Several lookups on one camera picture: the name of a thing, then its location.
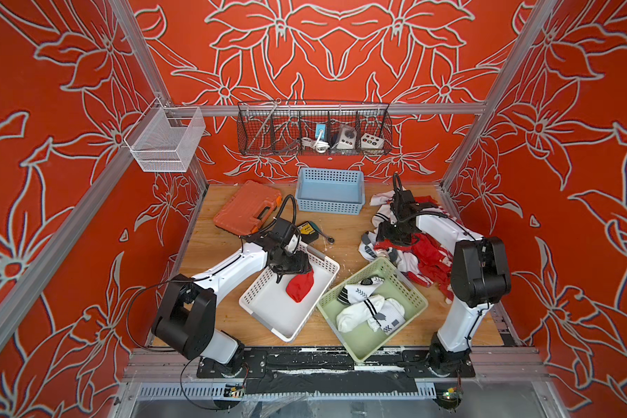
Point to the white round socket adapter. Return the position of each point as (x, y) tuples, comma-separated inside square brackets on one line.
[(346, 139)]

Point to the green perforated plastic basket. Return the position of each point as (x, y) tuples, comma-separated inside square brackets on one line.
[(362, 342)]

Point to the white sock black stripes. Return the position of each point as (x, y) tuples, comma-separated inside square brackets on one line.
[(354, 315)]

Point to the blue perforated plastic basket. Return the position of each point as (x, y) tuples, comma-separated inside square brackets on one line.
[(330, 191)]

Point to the white striped sock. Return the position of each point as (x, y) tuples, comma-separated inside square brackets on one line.
[(380, 199), (384, 214)]

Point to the black wire wall basket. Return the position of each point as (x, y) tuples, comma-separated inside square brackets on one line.
[(286, 127)]

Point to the blue white charger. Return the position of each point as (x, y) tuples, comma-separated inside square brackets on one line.
[(321, 132)]

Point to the white striped sock at back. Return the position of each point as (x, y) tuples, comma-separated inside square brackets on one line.
[(380, 199)]

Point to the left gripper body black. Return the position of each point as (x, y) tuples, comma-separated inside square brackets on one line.
[(292, 263)]

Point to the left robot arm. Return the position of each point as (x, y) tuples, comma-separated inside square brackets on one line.
[(186, 317)]

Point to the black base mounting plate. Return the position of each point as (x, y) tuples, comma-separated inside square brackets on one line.
[(332, 372)]

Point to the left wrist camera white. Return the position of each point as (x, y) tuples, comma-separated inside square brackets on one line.
[(291, 247)]

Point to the white grey sport sock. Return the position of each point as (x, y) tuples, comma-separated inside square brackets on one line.
[(355, 293), (369, 253)]

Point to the red santa sock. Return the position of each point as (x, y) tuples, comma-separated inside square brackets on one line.
[(425, 262)]

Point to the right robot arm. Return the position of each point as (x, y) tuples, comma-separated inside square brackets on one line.
[(480, 277)]

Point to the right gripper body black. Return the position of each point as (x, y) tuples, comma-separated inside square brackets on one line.
[(394, 232)]

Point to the white wire mesh basket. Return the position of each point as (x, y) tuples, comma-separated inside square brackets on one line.
[(162, 143)]

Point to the orange plastic tool case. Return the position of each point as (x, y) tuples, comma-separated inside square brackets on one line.
[(246, 211)]

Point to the red christmas sock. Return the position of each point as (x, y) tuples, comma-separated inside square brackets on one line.
[(300, 286)]

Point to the white perforated plastic basket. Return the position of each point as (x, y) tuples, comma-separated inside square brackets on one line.
[(283, 305)]

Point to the ratchet wrench green handle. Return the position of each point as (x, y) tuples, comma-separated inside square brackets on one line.
[(330, 240)]

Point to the black case yellow label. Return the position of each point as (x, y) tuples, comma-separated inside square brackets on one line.
[(308, 232)]

